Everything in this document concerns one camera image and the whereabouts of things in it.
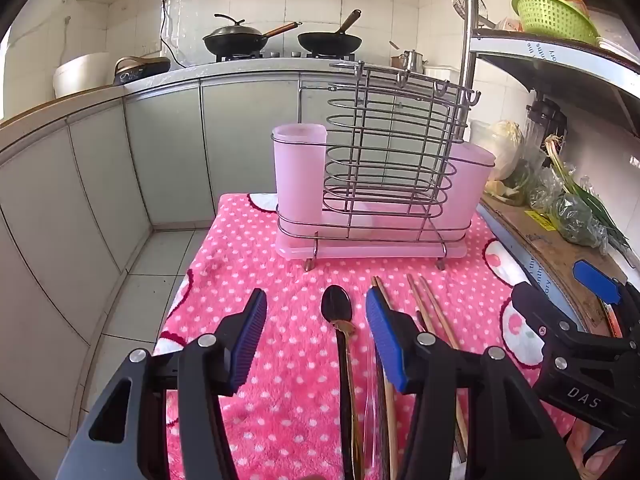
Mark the person's right hand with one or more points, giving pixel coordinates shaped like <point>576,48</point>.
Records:
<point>602,460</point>

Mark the pink plastic utensil holder insert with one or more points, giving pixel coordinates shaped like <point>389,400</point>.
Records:
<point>297,180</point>

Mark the black frying pan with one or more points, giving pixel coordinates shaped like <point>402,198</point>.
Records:
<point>327,40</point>

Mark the napa cabbage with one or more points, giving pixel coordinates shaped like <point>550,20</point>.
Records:
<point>505,152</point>

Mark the white round container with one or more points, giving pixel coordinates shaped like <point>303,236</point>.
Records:
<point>80,75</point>

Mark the pink polka dot blanket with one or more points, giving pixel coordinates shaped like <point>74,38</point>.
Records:
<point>280,310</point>

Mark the metal shelf pole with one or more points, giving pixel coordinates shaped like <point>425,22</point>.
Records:
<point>469,35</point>

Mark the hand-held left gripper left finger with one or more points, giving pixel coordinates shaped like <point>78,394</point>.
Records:
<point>250,340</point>

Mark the white plates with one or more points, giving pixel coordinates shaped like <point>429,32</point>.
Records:
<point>617,45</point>

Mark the green onions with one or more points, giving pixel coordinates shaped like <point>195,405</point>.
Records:
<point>587,197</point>

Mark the pink plastic drip tray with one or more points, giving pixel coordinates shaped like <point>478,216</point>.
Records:
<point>370,251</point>

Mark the metal skimmer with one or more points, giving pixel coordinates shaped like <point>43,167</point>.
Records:
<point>462,0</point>

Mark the dark thin stick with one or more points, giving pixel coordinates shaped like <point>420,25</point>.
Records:
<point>386,425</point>

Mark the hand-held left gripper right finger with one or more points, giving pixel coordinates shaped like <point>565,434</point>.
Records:
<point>385,340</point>

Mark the wooden chopstick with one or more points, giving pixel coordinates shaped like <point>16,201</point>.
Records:
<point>381,287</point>
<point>435,305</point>
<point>415,295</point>

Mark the metal shelf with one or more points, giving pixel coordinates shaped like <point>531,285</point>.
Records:
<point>560,60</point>

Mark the black blender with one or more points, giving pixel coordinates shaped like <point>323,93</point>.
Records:
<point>545,122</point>

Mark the black wok with lid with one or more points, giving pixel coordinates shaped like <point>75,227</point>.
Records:
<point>232,40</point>

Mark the green plastic basket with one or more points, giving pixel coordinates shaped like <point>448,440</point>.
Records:
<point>552,17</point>

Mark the stainless steel pot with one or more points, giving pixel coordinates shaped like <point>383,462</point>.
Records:
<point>411,61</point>

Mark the gas stove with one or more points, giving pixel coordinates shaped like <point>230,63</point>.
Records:
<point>280,55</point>

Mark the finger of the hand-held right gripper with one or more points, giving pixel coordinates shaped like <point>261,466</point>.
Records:
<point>595,280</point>
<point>540,317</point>

